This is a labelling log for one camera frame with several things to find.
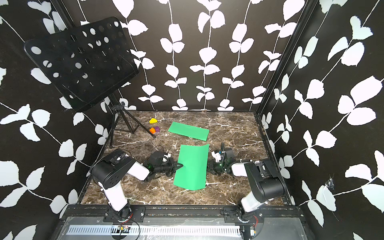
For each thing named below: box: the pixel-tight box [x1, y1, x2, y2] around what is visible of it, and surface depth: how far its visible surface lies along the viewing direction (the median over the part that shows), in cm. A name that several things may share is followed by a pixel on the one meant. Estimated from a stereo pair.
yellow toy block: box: [149, 118, 158, 124], surface depth 116 cm
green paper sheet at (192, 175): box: [173, 143, 209, 191], surface depth 92 cm
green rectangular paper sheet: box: [168, 121, 210, 142], surface depth 110 cm
